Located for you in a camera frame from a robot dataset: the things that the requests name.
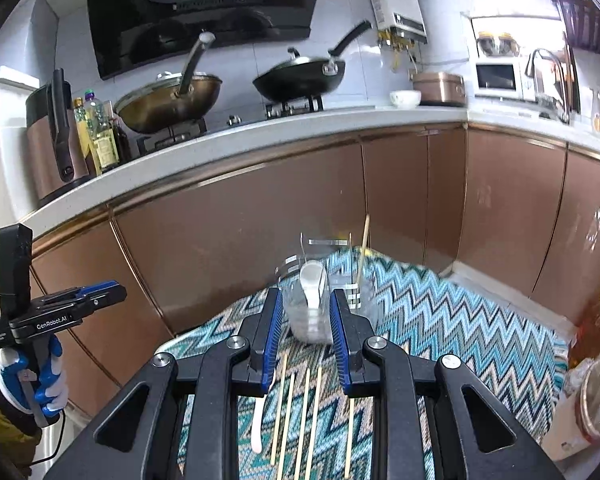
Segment person's left hand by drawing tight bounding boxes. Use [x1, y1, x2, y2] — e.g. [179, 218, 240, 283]
[0, 334, 70, 417]

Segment bronze wok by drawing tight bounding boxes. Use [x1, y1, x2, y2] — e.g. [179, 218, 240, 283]
[114, 31, 224, 135]

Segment white microwave oven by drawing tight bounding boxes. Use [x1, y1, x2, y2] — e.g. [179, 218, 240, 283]
[474, 60, 526, 100]

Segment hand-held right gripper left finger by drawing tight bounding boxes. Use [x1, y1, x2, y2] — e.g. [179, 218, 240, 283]
[45, 287, 286, 480]

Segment white water heater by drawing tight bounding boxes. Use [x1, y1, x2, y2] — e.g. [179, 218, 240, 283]
[365, 0, 428, 44]

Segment bronze electric kettle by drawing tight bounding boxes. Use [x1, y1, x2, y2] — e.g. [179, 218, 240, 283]
[25, 68, 94, 207]

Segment brown kitchen cabinet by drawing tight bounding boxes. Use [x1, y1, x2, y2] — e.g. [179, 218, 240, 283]
[0, 122, 600, 436]

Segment zigzag knitted cloth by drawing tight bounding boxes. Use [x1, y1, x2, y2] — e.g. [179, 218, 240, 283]
[155, 247, 572, 480]

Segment black range hood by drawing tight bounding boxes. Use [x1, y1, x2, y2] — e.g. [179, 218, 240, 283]
[86, 0, 328, 81]

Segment gas stove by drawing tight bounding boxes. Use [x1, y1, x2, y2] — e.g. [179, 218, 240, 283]
[136, 94, 327, 157]

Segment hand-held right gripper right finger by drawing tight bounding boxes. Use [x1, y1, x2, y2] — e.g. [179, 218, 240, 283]
[329, 288, 566, 480]

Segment white bowl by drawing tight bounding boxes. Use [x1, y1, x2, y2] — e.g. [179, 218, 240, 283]
[389, 90, 422, 109]

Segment wire utensil holder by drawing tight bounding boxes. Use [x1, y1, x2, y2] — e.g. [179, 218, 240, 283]
[277, 231, 377, 346]

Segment white kitchen countertop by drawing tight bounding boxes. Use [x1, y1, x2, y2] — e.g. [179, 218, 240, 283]
[0, 102, 600, 263]

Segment chrome kitchen faucet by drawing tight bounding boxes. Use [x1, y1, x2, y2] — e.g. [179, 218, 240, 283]
[524, 48, 572, 124]

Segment bronze rice cooker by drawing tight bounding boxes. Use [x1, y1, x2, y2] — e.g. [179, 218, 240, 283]
[412, 71, 467, 107]

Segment black wok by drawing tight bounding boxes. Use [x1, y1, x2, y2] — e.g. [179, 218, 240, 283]
[252, 20, 373, 103]

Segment white ceramic spoon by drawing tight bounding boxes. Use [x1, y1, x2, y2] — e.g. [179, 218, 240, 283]
[299, 260, 327, 309]
[251, 392, 267, 456]

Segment large cooking oil bottle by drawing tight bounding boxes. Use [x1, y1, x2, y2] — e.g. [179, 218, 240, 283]
[567, 287, 600, 372]

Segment person's left forearm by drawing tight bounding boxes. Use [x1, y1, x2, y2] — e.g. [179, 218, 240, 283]
[0, 360, 43, 468]

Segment dark sauce bottle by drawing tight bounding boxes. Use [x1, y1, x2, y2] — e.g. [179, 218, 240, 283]
[112, 109, 132, 164]

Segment glass wok lid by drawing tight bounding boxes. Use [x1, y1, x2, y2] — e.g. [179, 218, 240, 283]
[115, 71, 196, 116]

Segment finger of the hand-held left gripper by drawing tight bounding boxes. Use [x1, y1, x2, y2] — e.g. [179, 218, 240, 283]
[82, 286, 128, 312]
[77, 280, 120, 297]

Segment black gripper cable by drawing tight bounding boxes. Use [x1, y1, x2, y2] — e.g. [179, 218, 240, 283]
[29, 407, 67, 465]

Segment clear oil bottle yellow label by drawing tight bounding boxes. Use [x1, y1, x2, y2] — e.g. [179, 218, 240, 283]
[85, 90, 122, 174]

